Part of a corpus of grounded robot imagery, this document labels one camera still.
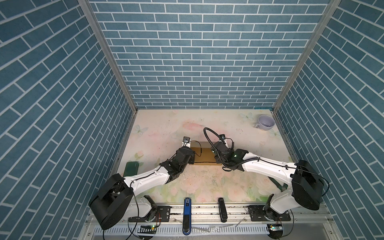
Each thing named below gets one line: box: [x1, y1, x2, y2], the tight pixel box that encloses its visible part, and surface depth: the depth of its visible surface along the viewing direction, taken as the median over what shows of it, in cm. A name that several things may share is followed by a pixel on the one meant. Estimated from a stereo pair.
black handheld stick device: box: [218, 197, 228, 223], surface depth 76 cm
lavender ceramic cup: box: [254, 115, 275, 131], surface depth 109 cm
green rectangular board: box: [123, 161, 139, 177], surface depth 90 cm
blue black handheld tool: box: [182, 197, 192, 236], surface depth 73 cm
